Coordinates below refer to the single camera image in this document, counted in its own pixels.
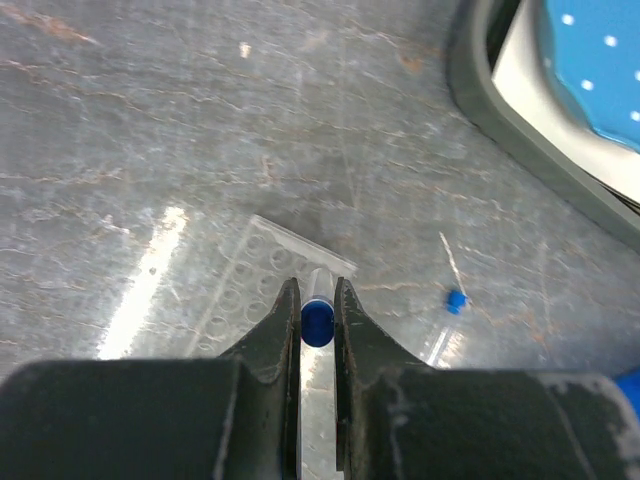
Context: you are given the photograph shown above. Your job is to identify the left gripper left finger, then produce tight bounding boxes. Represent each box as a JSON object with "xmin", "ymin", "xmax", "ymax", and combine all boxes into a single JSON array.
[{"xmin": 1, "ymin": 279, "xmax": 301, "ymax": 479}]

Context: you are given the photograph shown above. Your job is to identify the white square plate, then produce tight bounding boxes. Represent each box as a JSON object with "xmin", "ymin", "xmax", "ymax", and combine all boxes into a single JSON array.
[{"xmin": 492, "ymin": 1, "xmax": 639, "ymax": 204}]

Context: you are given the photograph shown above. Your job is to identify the grey plastic tray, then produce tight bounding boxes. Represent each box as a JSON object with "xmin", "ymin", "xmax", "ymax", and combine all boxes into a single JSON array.
[{"xmin": 446, "ymin": 1, "xmax": 639, "ymax": 251}]

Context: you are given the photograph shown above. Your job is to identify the blue divided plastic tray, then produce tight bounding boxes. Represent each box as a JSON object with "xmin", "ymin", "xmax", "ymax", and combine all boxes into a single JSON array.
[{"xmin": 615, "ymin": 368, "xmax": 640, "ymax": 412}]

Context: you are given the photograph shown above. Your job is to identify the test tube blue cap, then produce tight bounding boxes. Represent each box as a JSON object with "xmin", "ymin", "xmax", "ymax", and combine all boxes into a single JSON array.
[
  {"xmin": 426, "ymin": 288, "xmax": 467, "ymax": 369},
  {"xmin": 301, "ymin": 267, "xmax": 335, "ymax": 348}
]

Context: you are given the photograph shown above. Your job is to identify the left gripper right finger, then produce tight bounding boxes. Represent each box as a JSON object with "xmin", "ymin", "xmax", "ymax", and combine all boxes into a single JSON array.
[{"xmin": 334, "ymin": 278, "xmax": 639, "ymax": 479}]

